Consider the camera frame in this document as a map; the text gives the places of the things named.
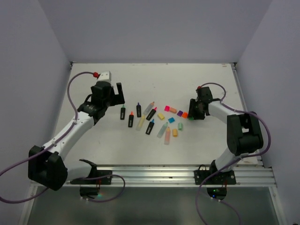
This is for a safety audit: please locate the green cap black highlighter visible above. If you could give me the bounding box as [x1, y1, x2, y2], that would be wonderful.
[120, 105, 126, 120]

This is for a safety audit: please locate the pastel green cap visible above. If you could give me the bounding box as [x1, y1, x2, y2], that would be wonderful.
[178, 122, 183, 131]

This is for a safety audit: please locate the purple cap black highlighter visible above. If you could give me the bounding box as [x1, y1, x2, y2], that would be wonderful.
[136, 102, 142, 118]

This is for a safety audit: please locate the orange cap black highlighter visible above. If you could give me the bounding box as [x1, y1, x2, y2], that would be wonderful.
[128, 111, 134, 128]

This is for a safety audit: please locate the blue cap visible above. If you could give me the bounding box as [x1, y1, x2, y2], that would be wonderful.
[168, 117, 175, 123]

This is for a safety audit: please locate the pastel orange cap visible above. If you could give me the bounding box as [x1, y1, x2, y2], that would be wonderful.
[172, 129, 178, 137]

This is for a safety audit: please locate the pastel yellow highlighter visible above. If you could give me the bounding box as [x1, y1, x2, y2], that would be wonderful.
[136, 115, 145, 131]

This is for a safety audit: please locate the peach cap clear highlighter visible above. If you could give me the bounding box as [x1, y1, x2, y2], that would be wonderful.
[143, 102, 154, 115]

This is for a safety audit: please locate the pastel yellow cap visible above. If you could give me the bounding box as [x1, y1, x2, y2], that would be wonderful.
[157, 113, 165, 120]

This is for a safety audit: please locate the pink cap black highlighter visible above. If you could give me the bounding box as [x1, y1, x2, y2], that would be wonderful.
[146, 107, 157, 121]

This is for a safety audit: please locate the pastel orange highlighter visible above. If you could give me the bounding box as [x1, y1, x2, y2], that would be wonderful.
[164, 127, 171, 145]

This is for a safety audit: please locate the blue black highlighter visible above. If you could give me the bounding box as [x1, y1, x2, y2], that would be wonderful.
[145, 119, 155, 135]

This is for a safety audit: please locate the pastel green highlighter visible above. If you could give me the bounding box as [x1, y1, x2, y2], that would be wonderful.
[157, 122, 168, 138]

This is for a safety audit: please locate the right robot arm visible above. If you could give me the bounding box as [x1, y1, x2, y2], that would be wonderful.
[187, 86, 263, 184]

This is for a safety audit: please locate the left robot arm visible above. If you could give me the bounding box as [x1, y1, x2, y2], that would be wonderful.
[28, 81, 125, 191]

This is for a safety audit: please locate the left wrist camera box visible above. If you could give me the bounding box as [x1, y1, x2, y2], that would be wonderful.
[97, 71, 112, 83]

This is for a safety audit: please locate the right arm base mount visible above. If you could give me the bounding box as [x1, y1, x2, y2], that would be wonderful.
[194, 165, 237, 201]

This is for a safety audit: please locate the aluminium rail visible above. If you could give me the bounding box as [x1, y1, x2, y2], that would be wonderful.
[31, 165, 277, 188]

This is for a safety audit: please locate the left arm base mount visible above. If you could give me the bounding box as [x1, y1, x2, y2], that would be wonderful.
[69, 159, 113, 199]

